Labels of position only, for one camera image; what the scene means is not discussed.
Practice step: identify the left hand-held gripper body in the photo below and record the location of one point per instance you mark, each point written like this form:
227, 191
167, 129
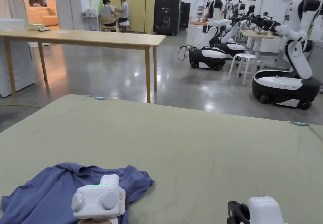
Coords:
94, 201

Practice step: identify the large black cabinet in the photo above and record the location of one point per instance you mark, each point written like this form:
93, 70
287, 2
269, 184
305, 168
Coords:
166, 14

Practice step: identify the blue sheet clip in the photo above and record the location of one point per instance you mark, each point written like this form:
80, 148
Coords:
100, 98
301, 124

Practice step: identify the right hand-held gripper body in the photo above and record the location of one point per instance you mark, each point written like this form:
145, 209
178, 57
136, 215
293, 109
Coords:
263, 211

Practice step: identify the person's left hand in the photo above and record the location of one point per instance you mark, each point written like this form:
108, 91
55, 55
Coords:
106, 222

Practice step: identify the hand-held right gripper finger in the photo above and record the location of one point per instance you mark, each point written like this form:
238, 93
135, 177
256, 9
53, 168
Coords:
233, 212

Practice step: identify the blue shirt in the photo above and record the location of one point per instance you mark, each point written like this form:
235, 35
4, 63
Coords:
45, 193

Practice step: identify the narrow black cabinet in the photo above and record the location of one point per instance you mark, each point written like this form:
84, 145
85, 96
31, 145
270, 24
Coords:
185, 14

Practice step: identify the orange sofa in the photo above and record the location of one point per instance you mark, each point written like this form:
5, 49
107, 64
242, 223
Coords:
43, 15

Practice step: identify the bed with pale green sheet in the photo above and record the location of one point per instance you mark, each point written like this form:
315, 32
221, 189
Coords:
196, 163

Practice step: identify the white cabinet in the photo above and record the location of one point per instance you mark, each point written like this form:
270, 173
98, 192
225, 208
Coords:
17, 62

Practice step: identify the white humanoid robot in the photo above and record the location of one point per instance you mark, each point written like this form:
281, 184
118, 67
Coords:
209, 55
234, 47
297, 32

